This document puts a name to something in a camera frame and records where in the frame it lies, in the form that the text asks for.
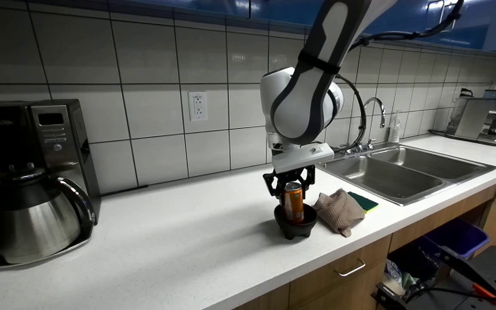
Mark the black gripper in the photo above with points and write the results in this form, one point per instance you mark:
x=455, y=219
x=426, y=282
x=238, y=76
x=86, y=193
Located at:
x=291, y=174

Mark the small orange bottle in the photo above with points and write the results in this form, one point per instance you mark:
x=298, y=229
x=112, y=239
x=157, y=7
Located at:
x=295, y=203

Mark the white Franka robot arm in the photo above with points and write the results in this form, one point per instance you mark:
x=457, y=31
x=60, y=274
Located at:
x=300, y=103

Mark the black bowl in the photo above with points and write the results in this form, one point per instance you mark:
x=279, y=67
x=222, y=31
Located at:
x=296, y=227

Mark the beige cloth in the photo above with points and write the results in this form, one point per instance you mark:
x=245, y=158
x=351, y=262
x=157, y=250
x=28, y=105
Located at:
x=339, y=212

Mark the green sponge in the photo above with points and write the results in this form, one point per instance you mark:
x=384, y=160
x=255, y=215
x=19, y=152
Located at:
x=365, y=200

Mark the wooden drawer front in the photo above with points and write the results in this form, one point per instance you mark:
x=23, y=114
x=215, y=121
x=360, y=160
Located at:
x=322, y=286

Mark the steel double sink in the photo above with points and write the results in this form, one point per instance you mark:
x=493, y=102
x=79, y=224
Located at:
x=403, y=172

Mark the clear soap bottle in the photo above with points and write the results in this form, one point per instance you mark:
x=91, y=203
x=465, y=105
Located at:
x=393, y=133

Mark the chrome faucet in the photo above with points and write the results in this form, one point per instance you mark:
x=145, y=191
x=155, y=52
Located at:
x=379, y=105

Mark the blue plastic bin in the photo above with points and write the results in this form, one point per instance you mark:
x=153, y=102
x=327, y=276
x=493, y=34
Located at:
x=457, y=238

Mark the silver espresso machine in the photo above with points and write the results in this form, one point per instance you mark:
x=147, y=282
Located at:
x=477, y=121

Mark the black coffee maker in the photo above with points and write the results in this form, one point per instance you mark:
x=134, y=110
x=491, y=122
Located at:
x=52, y=131

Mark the steel coffee carafe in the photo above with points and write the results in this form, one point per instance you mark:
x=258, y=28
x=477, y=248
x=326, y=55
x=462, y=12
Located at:
x=35, y=220

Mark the white wall outlet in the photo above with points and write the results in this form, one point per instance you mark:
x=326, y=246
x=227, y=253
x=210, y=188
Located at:
x=198, y=107

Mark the black stand frame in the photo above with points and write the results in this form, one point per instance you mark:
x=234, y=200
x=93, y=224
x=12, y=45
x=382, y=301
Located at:
x=489, y=272

